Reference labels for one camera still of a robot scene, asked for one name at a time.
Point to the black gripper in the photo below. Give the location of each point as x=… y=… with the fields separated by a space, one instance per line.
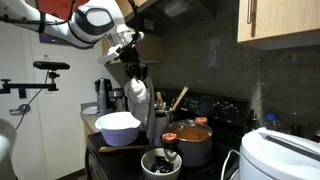
x=129 y=56

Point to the white terry towel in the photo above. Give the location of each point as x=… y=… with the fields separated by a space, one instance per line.
x=138 y=100

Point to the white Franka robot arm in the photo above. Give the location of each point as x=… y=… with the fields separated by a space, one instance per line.
x=90 y=23

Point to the black object in grey bowl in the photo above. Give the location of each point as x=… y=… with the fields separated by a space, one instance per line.
x=161 y=165

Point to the wooden cabinet beside hood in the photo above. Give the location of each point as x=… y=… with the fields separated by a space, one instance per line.
x=151 y=46

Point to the silver kitchen appliance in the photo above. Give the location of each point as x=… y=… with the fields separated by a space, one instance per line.
x=119 y=99

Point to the short wooden spoon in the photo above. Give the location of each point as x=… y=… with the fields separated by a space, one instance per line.
x=160 y=100

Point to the black coffee maker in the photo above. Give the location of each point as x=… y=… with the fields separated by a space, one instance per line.
x=103 y=96

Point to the long wooden spoon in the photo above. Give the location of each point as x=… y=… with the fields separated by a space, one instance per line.
x=180 y=97

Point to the dark utensil holder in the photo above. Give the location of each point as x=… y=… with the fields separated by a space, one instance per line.
x=171 y=116

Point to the small white plate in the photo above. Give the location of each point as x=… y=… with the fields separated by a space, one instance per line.
x=89 y=110

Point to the steel utensil holder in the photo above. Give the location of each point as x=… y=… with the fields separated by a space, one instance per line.
x=160 y=128

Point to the lilac bowl white inside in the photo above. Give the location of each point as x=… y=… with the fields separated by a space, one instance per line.
x=118 y=135

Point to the black range hood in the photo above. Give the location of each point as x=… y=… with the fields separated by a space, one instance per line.
x=176 y=15

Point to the wooden spatula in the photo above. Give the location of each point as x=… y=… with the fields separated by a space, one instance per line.
x=120 y=148

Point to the glass pot lid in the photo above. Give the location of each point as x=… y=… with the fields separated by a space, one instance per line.
x=190 y=130

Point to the black electric stove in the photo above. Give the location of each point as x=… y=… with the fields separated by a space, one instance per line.
x=213 y=108

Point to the small grey ceramic bowl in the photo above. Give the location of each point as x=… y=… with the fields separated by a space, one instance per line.
x=146 y=166

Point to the dark slim bottle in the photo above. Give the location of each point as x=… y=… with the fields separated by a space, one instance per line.
x=253 y=120

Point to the water bottle blue cap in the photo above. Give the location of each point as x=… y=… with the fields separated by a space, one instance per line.
x=272 y=122

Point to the white rice cooker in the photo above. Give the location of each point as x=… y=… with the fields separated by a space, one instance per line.
x=276 y=156

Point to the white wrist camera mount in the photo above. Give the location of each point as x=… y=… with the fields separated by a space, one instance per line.
x=108 y=55

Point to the black stereo camera bar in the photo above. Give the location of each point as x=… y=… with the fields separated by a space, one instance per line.
x=51 y=65

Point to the red wall painting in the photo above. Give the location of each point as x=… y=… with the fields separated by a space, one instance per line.
x=55 y=8

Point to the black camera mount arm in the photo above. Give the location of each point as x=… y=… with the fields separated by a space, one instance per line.
x=30 y=86

